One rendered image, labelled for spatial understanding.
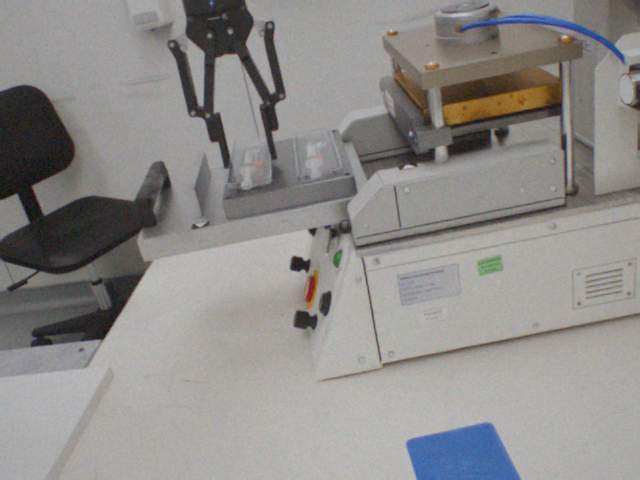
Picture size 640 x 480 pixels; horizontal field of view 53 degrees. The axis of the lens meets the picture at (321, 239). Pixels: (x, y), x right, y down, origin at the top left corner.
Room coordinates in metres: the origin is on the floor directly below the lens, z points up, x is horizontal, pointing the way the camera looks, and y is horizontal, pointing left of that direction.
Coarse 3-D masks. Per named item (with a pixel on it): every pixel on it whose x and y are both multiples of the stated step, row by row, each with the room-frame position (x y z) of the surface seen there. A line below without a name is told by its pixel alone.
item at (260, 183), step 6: (240, 138) 0.93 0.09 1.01; (270, 156) 0.82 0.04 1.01; (270, 162) 0.80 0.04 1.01; (228, 168) 0.80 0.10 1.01; (270, 168) 0.77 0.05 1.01; (270, 174) 0.75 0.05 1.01; (252, 180) 0.74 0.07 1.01; (258, 180) 0.74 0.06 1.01; (264, 180) 0.74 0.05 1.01; (270, 180) 0.75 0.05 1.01; (228, 186) 0.75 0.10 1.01; (234, 186) 0.74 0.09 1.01; (240, 186) 0.74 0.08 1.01; (246, 186) 0.74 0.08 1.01; (252, 186) 0.75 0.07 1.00; (258, 186) 0.76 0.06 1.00; (264, 186) 0.76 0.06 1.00; (240, 192) 0.76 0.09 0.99
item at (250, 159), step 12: (240, 144) 0.90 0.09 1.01; (252, 144) 0.89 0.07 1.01; (264, 144) 0.88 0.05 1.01; (240, 156) 0.85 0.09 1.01; (252, 156) 0.84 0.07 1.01; (264, 156) 0.83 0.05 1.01; (240, 168) 0.80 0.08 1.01; (252, 168) 0.79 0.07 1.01; (264, 168) 0.78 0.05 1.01; (228, 180) 0.76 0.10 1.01; (240, 180) 0.75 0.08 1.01
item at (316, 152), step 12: (300, 132) 0.93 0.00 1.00; (312, 132) 0.91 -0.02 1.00; (324, 132) 0.90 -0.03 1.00; (300, 144) 0.87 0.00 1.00; (312, 144) 0.86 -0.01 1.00; (324, 144) 0.85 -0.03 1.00; (300, 156) 0.82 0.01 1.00; (312, 156) 0.81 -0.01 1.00; (324, 156) 0.80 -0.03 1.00; (336, 156) 0.79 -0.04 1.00; (300, 168) 0.77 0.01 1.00; (312, 168) 0.76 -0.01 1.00; (324, 168) 0.76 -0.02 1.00; (336, 168) 0.75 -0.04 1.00
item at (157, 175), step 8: (152, 168) 0.88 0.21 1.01; (160, 168) 0.88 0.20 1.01; (152, 176) 0.84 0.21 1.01; (160, 176) 0.86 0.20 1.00; (168, 176) 0.91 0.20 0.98; (144, 184) 0.82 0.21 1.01; (152, 184) 0.82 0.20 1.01; (160, 184) 0.85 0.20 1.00; (168, 184) 0.90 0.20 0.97; (144, 192) 0.79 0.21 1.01; (152, 192) 0.80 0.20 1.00; (136, 200) 0.77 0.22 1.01; (144, 200) 0.77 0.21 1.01; (152, 200) 0.78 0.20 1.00; (136, 208) 0.77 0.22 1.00; (144, 208) 0.77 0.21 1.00; (152, 208) 0.77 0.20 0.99; (144, 216) 0.77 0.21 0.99; (152, 216) 0.77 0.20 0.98; (144, 224) 0.77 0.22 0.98; (152, 224) 0.77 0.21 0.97
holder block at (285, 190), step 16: (288, 144) 0.91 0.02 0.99; (336, 144) 0.87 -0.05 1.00; (272, 160) 0.85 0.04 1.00; (288, 160) 0.84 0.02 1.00; (272, 176) 0.79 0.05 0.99; (288, 176) 0.78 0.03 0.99; (336, 176) 0.74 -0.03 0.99; (352, 176) 0.74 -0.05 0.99; (224, 192) 0.77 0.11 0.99; (256, 192) 0.75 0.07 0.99; (272, 192) 0.74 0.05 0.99; (288, 192) 0.74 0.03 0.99; (304, 192) 0.74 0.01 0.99; (320, 192) 0.74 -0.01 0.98; (336, 192) 0.74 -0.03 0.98; (352, 192) 0.74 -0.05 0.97; (224, 208) 0.74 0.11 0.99; (240, 208) 0.74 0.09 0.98; (256, 208) 0.74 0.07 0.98; (272, 208) 0.74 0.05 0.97
